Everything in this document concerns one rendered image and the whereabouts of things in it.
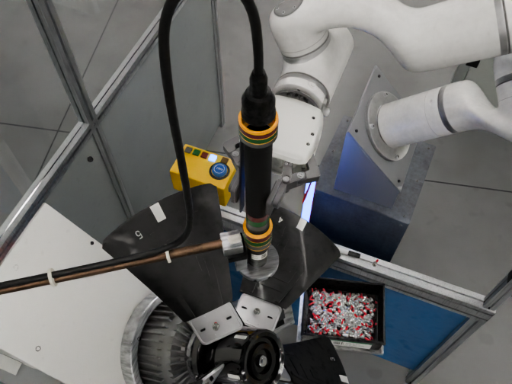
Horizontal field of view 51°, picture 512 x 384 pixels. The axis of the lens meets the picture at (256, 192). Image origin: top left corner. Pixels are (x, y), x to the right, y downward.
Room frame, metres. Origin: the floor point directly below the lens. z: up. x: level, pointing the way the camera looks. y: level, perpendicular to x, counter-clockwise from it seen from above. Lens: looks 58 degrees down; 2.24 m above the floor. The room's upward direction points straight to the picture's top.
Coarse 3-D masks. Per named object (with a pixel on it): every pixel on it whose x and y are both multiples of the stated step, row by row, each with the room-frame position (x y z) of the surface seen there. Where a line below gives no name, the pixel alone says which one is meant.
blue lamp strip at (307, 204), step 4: (308, 184) 0.69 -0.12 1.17; (312, 184) 0.69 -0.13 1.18; (312, 188) 0.69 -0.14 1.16; (312, 192) 0.69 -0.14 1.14; (308, 196) 0.69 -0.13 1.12; (312, 196) 0.68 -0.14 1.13; (308, 200) 0.69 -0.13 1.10; (304, 204) 0.69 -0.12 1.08; (308, 204) 0.69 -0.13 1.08; (304, 208) 0.69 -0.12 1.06; (308, 208) 0.69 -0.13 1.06; (304, 212) 0.69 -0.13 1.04; (308, 212) 0.69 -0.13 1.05; (304, 216) 0.69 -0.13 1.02; (308, 216) 0.69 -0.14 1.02; (308, 220) 0.68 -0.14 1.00
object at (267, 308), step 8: (248, 296) 0.40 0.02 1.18; (240, 304) 0.39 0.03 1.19; (248, 304) 0.39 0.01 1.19; (256, 304) 0.39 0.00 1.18; (264, 304) 0.39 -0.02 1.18; (272, 304) 0.39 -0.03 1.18; (240, 312) 0.37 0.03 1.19; (248, 312) 0.37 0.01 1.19; (264, 312) 0.37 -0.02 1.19; (272, 312) 0.37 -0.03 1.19; (280, 312) 0.37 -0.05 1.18; (248, 320) 0.35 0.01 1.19; (256, 320) 0.35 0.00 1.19; (264, 320) 0.35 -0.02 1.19; (272, 320) 0.35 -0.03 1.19; (272, 328) 0.34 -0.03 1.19
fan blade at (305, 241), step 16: (288, 224) 0.58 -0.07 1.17; (272, 240) 0.54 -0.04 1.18; (288, 240) 0.54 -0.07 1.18; (304, 240) 0.55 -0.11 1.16; (320, 240) 0.56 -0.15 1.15; (288, 256) 0.50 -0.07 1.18; (304, 256) 0.51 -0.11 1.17; (320, 256) 0.51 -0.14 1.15; (336, 256) 0.52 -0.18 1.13; (288, 272) 0.46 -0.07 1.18; (304, 272) 0.47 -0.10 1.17; (320, 272) 0.47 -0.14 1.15; (240, 288) 0.42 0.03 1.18; (256, 288) 0.42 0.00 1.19; (272, 288) 0.42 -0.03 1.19; (288, 288) 0.42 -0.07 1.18; (304, 288) 0.43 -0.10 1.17; (288, 304) 0.39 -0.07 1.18
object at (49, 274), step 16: (176, 0) 0.35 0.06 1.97; (240, 0) 0.37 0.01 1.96; (256, 16) 0.36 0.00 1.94; (160, 32) 0.35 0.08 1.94; (256, 32) 0.36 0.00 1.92; (160, 48) 0.35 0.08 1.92; (256, 48) 0.36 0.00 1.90; (160, 64) 0.35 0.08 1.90; (256, 64) 0.37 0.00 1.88; (176, 112) 0.35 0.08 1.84; (176, 128) 0.34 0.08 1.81; (176, 144) 0.34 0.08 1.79; (192, 208) 0.35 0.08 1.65; (192, 224) 0.35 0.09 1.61; (176, 240) 0.34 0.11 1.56; (128, 256) 0.33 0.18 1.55; (144, 256) 0.33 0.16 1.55; (48, 272) 0.30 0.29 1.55; (64, 272) 0.30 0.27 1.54; (80, 272) 0.31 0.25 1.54; (0, 288) 0.28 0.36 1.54
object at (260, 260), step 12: (252, 72) 0.37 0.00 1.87; (264, 72) 0.37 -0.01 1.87; (252, 84) 0.36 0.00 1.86; (264, 84) 0.36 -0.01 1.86; (252, 96) 0.36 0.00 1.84; (264, 96) 0.36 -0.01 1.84; (252, 108) 0.35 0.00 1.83; (264, 108) 0.35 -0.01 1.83; (252, 120) 0.35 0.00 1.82; (264, 120) 0.35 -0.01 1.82; (252, 252) 0.35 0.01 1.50; (264, 252) 0.36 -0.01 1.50; (252, 264) 0.36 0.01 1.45; (264, 264) 0.36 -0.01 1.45
